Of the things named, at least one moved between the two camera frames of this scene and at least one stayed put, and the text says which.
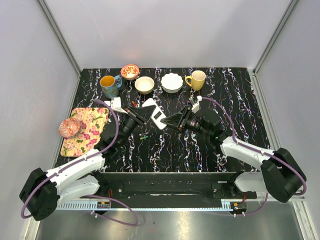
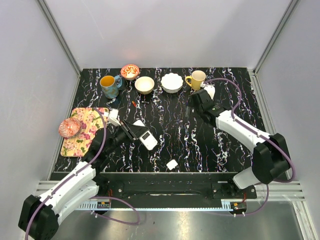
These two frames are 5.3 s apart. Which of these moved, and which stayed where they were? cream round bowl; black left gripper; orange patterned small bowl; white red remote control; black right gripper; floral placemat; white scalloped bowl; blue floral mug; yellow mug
Moved: white red remote control; black right gripper; black left gripper
Stayed: yellow mug; blue floral mug; white scalloped bowl; cream round bowl; floral placemat; orange patterned small bowl
